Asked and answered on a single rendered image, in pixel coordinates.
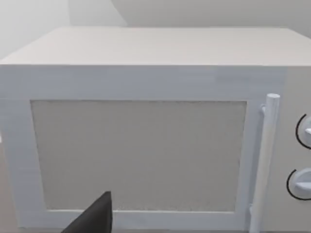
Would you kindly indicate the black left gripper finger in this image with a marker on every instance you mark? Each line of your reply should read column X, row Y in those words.
column 98, row 213

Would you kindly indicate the pale microwave door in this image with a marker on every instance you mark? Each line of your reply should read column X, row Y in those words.
column 138, row 155

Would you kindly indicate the pale microwave oven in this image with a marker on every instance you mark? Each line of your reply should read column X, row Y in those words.
column 155, row 48

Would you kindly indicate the white microwave knob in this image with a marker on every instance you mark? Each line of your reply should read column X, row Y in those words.
column 301, row 184
column 306, row 132

